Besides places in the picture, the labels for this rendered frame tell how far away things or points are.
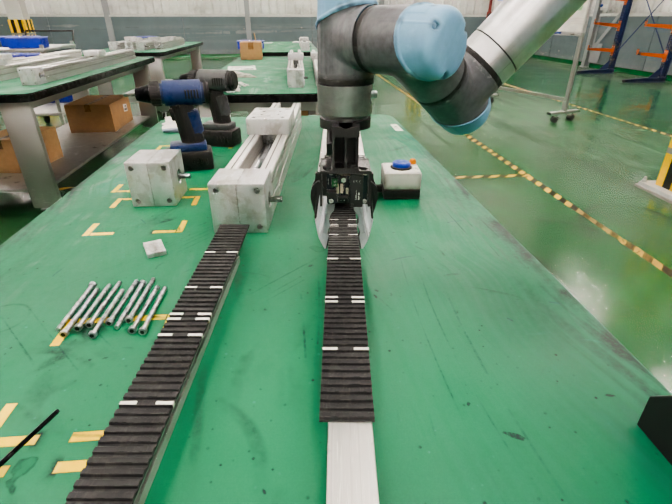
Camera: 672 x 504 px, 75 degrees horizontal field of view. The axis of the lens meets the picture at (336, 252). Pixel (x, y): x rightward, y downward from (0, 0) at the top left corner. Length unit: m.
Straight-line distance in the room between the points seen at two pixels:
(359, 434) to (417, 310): 0.25
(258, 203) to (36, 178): 2.47
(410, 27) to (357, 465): 0.42
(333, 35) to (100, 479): 0.51
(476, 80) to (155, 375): 0.51
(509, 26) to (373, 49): 0.18
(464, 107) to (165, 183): 0.62
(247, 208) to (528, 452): 0.58
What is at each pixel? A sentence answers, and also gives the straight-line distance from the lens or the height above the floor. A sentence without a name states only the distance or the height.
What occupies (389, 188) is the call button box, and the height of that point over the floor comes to 0.81.
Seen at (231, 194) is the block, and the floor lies 0.86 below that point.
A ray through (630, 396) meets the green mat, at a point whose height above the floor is 0.78.
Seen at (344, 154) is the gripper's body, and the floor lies 0.97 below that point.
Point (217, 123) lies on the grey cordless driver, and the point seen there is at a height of 0.85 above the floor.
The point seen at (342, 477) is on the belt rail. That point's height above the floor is 0.81.
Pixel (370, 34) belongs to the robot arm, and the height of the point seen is 1.12.
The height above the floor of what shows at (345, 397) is 0.81.
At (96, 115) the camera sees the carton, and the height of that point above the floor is 0.37.
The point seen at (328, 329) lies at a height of 0.81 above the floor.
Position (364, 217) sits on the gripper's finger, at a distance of 0.67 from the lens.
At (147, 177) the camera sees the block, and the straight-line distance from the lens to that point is 0.99.
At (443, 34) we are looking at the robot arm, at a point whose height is 1.12.
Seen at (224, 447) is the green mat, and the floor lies 0.78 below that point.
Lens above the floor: 1.13
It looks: 28 degrees down
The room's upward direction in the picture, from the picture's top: straight up
